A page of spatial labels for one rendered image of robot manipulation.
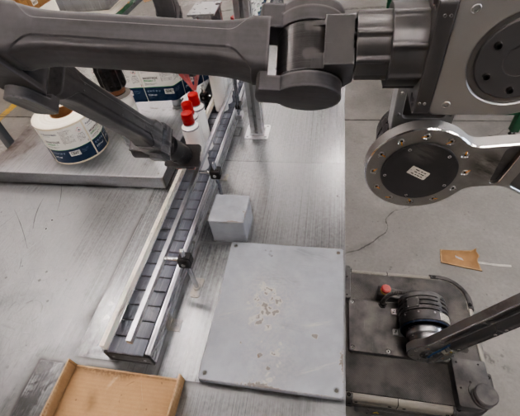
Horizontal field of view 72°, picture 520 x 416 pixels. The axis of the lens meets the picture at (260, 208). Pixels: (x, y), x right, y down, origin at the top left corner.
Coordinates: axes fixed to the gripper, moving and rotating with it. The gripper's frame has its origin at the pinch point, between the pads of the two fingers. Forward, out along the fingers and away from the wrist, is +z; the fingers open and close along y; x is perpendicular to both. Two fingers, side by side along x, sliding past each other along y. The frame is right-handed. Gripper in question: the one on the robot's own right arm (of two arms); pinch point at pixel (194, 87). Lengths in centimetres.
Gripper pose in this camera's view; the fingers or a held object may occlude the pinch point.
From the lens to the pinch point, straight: 133.9
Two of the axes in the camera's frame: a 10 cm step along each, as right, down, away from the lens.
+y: -1.6, 7.4, -6.6
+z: 0.9, 6.7, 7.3
